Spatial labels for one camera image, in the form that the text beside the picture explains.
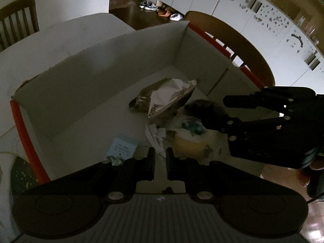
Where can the wooden chair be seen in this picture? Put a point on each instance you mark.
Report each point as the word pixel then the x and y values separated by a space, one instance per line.
pixel 253 55
pixel 17 3

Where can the red cardboard box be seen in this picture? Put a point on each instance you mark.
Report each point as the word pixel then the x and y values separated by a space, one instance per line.
pixel 88 81

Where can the orange slippers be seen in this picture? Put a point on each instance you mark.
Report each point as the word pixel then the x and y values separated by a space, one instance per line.
pixel 164 13

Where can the light blue packet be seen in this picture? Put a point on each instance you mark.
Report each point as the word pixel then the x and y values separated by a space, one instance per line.
pixel 121 148

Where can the white wrapper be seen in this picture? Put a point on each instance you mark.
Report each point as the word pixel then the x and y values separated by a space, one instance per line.
pixel 154 134

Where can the white slippers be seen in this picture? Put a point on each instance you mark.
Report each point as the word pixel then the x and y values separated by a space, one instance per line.
pixel 176 17

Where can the grey sneakers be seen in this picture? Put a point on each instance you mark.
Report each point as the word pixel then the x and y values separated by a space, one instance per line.
pixel 149 5

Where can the brown white bag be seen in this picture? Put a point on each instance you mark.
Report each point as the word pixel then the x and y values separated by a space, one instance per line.
pixel 164 96

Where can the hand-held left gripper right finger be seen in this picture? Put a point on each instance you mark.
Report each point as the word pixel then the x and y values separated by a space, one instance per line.
pixel 170 164

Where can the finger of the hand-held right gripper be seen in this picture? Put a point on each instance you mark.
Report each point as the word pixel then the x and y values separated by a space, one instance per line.
pixel 215 122
pixel 243 101

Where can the round fish-print placemat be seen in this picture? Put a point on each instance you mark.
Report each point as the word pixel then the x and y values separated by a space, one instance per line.
pixel 22 174

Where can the dark fuzzy object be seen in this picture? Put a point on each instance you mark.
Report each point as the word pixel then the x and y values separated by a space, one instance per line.
pixel 200 107

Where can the white stickered cabinet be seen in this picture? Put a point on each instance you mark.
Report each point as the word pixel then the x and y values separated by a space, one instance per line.
pixel 278 43

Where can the patterned door rug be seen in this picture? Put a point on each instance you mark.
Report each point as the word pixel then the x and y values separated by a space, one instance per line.
pixel 119 2

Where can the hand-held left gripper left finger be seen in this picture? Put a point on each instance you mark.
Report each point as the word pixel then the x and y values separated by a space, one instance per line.
pixel 151 163

